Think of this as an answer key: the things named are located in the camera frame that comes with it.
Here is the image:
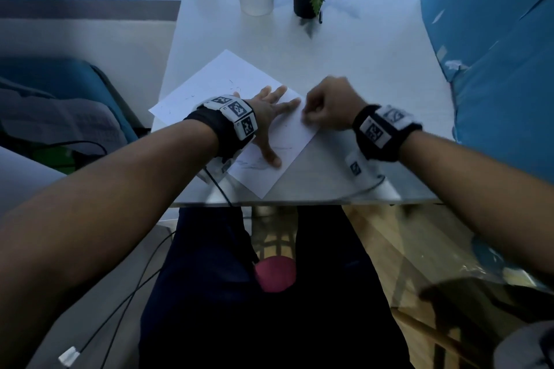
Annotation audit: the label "black wrist camera band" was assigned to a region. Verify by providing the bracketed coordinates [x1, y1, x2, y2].
[345, 104, 424, 192]
[184, 95, 259, 179]

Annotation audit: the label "black right wrist camera band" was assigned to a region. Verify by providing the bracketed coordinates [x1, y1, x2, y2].
[345, 104, 424, 192]

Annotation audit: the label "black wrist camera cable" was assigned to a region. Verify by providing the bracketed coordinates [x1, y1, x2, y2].
[202, 165, 386, 209]

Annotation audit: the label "pink slipper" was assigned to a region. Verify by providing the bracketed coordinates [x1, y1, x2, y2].
[254, 257, 297, 294]

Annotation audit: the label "grey printed paper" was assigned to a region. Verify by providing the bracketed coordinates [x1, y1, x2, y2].
[0, 77, 129, 153]

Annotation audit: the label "blue patterned cushion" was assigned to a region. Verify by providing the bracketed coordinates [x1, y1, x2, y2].
[420, 0, 554, 183]

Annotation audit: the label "person's right hand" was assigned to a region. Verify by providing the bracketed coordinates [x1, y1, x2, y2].
[301, 76, 369, 131]

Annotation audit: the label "white paper sheet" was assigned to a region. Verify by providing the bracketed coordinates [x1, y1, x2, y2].
[148, 49, 322, 200]

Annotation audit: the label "person's right forearm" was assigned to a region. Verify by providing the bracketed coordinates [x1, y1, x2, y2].
[398, 130, 554, 277]

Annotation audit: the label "teal chair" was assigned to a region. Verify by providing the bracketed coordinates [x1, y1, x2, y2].
[0, 57, 144, 142]

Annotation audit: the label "black floor cable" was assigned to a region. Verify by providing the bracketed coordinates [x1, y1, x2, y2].
[58, 230, 176, 369]

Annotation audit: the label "person's left forearm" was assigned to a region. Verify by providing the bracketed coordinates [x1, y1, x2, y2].
[0, 118, 219, 369]

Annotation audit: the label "person's left hand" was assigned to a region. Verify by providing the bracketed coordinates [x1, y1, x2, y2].
[231, 85, 302, 168]

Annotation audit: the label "black left wrist camera band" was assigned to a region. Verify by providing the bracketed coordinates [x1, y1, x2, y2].
[184, 95, 259, 179]

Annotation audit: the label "person's dark trousers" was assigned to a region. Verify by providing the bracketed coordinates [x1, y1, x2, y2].
[138, 205, 414, 369]

